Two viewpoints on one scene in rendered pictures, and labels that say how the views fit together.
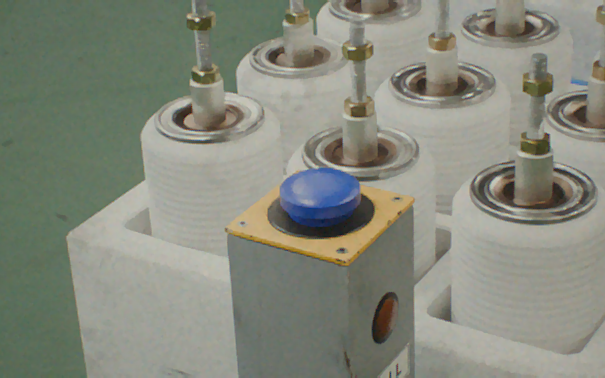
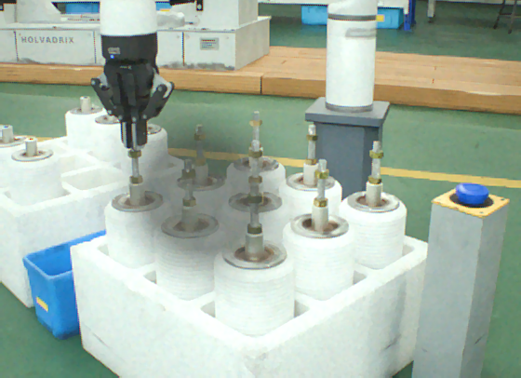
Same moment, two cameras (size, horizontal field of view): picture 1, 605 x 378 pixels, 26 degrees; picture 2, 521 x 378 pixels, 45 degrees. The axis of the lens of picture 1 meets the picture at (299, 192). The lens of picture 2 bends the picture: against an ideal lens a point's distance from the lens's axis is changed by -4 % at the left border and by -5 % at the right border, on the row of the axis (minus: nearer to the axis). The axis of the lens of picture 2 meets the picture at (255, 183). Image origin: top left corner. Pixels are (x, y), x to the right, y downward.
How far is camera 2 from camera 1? 100 cm
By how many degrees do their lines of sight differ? 70
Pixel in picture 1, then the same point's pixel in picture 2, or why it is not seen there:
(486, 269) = (394, 233)
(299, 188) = (476, 190)
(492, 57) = (223, 192)
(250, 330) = (482, 258)
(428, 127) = (285, 215)
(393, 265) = not seen: hidden behind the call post
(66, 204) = not seen: outside the picture
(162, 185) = (277, 294)
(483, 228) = (394, 216)
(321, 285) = (502, 216)
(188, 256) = (302, 320)
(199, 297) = (321, 332)
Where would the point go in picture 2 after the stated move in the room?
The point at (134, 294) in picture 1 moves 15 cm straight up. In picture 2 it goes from (289, 361) to (292, 244)
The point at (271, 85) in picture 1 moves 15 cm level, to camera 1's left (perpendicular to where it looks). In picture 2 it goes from (215, 238) to (176, 296)
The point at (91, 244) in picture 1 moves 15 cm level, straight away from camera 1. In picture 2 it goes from (269, 351) to (134, 346)
